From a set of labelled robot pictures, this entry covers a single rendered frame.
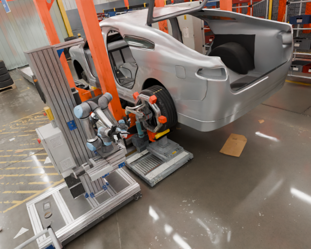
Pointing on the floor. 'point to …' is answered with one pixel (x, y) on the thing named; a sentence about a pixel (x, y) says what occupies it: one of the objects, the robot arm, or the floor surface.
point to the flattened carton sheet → (234, 145)
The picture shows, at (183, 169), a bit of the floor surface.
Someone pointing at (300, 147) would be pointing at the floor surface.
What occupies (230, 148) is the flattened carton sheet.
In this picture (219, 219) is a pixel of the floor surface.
